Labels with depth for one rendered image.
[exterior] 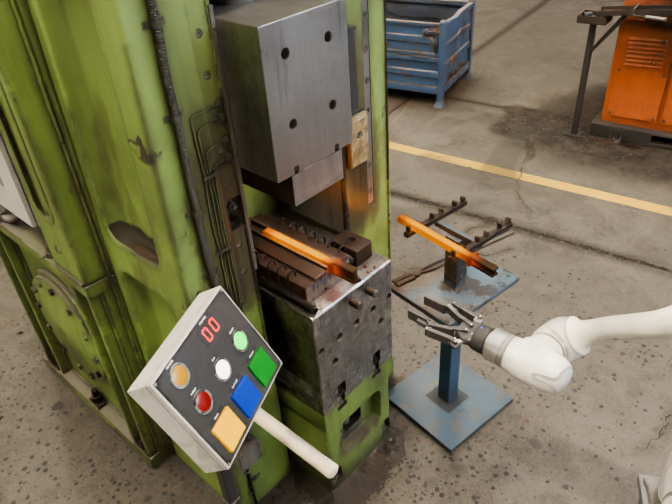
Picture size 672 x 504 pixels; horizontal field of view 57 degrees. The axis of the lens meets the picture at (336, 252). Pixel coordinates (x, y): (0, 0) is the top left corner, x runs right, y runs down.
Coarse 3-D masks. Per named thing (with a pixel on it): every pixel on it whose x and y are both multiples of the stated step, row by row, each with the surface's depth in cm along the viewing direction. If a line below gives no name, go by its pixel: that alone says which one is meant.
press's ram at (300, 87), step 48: (288, 0) 155; (336, 0) 153; (240, 48) 145; (288, 48) 146; (336, 48) 159; (240, 96) 154; (288, 96) 152; (336, 96) 165; (240, 144) 164; (288, 144) 158; (336, 144) 174
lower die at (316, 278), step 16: (272, 224) 214; (256, 240) 207; (272, 240) 205; (304, 240) 205; (256, 256) 201; (272, 256) 199; (288, 256) 198; (304, 256) 196; (336, 256) 196; (256, 272) 202; (272, 272) 195; (288, 272) 193; (304, 272) 191; (320, 272) 190; (304, 288) 186; (320, 288) 192
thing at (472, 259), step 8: (400, 216) 223; (408, 224) 220; (416, 224) 218; (416, 232) 218; (424, 232) 214; (432, 232) 214; (432, 240) 212; (440, 240) 209; (448, 240) 209; (448, 248) 207; (456, 248) 205; (464, 248) 205; (464, 256) 202; (472, 256) 200; (472, 264) 201; (480, 264) 197; (488, 264) 196; (488, 272) 197; (496, 272) 197
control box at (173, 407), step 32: (192, 320) 145; (224, 320) 152; (160, 352) 140; (192, 352) 140; (224, 352) 148; (160, 384) 131; (192, 384) 137; (224, 384) 145; (256, 384) 154; (160, 416) 134; (192, 416) 135; (192, 448) 138; (224, 448) 139
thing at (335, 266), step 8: (264, 232) 208; (272, 232) 207; (280, 240) 203; (288, 240) 203; (296, 248) 199; (304, 248) 198; (312, 248) 198; (312, 256) 195; (320, 256) 194; (328, 256) 194; (328, 264) 190; (336, 264) 188; (344, 264) 188; (336, 272) 191; (344, 272) 189; (352, 272) 185; (352, 280) 188
